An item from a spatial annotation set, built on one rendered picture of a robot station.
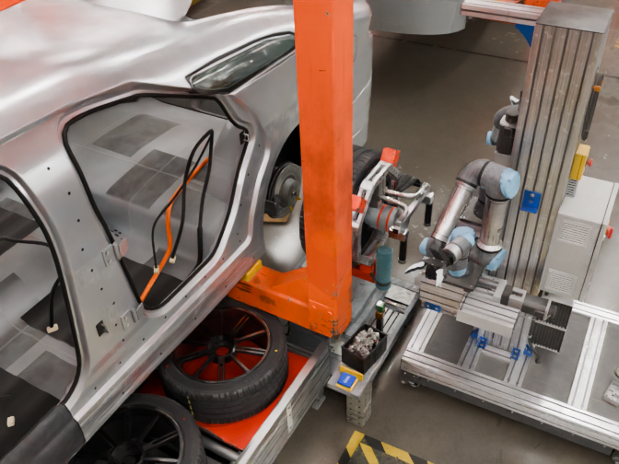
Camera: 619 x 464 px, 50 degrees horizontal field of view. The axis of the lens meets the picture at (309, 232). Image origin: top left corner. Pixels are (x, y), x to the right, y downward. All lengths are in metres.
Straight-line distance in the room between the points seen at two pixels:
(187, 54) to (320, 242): 0.97
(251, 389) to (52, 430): 0.97
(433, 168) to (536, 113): 2.64
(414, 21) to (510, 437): 3.40
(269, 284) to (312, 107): 1.17
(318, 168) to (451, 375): 1.46
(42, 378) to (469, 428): 2.12
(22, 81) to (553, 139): 2.06
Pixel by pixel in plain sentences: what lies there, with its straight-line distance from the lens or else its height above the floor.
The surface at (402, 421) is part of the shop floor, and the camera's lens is 3.74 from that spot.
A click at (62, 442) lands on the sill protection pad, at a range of 2.78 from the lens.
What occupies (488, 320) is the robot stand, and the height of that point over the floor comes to 0.73.
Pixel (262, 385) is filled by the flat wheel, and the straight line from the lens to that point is 3.29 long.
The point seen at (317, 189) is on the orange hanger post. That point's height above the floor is 1.42.
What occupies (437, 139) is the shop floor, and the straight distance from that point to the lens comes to 5.88.
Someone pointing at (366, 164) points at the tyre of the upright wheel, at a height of 1.16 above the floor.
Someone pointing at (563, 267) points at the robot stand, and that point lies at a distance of 3.30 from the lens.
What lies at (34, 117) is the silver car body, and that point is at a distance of 2.43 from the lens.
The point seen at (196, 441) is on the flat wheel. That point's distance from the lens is 3.12.
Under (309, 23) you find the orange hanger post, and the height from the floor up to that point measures 2.13.
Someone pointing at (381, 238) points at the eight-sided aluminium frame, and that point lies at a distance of 3.80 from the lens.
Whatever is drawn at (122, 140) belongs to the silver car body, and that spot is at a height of 1.05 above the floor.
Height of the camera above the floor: 3.06
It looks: 39 degrees down
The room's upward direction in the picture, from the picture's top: 3 degrees counter-clockwise
